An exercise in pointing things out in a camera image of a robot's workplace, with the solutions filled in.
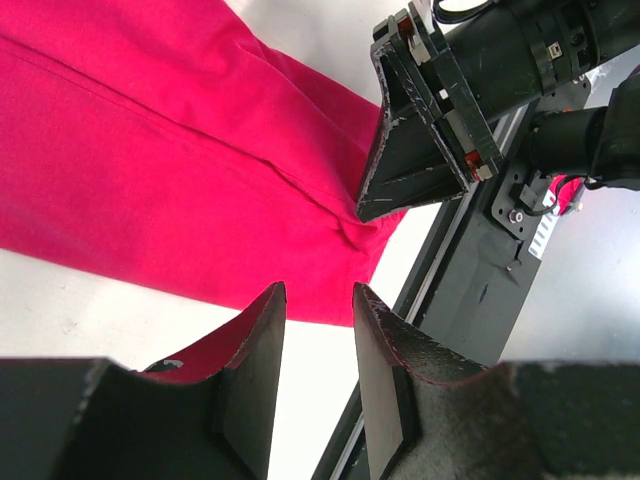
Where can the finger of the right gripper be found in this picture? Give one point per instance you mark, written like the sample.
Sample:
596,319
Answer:
411,161

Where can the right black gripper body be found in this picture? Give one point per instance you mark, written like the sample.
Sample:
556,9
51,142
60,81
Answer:
415,30

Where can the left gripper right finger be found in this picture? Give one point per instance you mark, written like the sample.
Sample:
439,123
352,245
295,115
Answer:
430,413

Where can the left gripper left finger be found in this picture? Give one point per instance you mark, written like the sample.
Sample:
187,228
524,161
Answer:
204,412

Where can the pink t shirt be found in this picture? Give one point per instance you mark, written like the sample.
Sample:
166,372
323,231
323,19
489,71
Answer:
161,143

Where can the right white cable duct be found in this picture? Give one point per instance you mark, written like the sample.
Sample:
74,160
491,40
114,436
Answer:
542,235

